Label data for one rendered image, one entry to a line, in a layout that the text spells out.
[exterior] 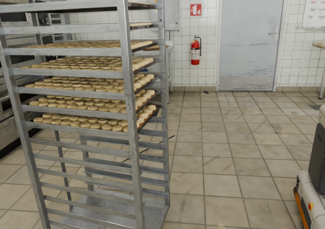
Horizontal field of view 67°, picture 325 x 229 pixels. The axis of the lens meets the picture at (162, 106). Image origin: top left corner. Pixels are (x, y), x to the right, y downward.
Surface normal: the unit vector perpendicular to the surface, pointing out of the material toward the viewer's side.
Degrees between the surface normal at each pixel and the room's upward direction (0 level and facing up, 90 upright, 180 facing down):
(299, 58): 90
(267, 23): 90
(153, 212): 0
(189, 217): 0
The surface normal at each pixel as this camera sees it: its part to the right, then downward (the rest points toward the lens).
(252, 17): -0.13, 0.34
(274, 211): -0.04, -0.94
